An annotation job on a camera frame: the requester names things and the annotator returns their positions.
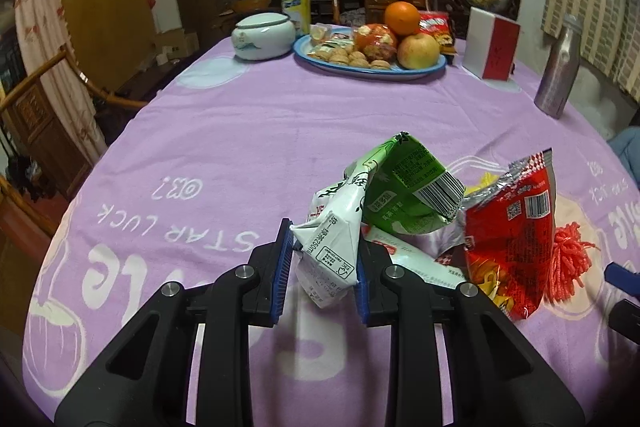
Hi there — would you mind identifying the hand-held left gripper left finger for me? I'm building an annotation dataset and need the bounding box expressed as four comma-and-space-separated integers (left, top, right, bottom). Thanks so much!
54, 218, 301, 427

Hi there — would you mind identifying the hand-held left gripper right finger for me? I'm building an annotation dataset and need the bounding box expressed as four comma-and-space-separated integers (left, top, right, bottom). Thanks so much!
352, 239, 587, 427

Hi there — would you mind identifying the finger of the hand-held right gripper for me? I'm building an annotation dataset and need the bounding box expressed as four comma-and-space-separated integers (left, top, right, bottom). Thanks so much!
604, 262, 640, 299
607, 299, 640, 344

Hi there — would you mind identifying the white drink carton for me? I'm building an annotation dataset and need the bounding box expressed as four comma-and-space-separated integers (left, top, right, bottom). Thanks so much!
291, 159, 373, 309

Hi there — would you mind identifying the red pompom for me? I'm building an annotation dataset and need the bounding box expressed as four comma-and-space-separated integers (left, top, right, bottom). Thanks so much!
545, 222, 601, 305

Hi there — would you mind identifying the white packet with red logo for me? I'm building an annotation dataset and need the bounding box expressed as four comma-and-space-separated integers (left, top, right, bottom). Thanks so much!
367, 229, 468, 293

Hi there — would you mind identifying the large red snack bag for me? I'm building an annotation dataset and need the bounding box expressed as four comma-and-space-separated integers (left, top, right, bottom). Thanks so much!
462, 148, 557, 322

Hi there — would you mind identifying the person's leg in jeans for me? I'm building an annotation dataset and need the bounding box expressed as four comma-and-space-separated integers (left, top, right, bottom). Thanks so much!
610, 126, 640, 185

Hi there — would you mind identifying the green drink carton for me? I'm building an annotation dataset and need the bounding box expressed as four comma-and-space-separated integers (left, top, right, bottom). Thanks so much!
362, 132, 465, 235

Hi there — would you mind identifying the purple printed tablecloth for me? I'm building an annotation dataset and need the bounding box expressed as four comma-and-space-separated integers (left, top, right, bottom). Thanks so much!
22, 24, 640, 427

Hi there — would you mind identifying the blue oval plate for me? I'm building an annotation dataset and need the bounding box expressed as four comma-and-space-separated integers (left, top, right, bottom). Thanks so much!
292, 26, 447, 81

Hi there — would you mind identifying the steel bottle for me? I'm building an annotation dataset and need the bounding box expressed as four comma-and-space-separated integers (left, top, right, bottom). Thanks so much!
534, 13, 583, 120

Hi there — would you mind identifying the pile of walnuts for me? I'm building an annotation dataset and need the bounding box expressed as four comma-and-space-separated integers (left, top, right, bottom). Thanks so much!
307, 46, 392, 71

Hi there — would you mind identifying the white ceramic jar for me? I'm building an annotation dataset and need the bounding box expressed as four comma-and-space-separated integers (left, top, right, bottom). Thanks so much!
231, 13, 296, 61

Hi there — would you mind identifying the net wrapped fruit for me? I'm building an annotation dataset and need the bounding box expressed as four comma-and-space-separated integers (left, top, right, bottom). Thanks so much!
354, 23, 399, 62

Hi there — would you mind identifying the cardboard box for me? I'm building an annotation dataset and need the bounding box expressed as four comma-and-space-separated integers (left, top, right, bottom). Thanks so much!
155, 32, 201, 68

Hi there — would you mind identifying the curved wooden armchair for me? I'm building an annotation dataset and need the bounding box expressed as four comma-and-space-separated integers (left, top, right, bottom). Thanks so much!
0, 48, 151, 228

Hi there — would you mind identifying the apple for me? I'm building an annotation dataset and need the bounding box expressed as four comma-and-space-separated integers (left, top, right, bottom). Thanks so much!
397, 33, 441, 70

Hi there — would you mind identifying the white and red box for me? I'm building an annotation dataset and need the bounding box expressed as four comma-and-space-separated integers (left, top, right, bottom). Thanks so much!
461, 7, 522, 80

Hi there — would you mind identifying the orange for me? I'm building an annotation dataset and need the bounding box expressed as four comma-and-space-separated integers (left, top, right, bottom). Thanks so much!
384, 1, 422, 36

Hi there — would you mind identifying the red snack packet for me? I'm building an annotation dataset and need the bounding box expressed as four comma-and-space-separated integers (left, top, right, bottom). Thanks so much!
419, 11, 458, 55

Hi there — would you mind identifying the carved wooden panel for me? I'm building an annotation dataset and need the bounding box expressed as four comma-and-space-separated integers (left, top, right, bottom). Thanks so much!
7, 84, 93, 198

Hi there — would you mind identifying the red and white curtain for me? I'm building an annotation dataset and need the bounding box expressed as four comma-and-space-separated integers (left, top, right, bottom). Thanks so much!
14, 0, 108, 162

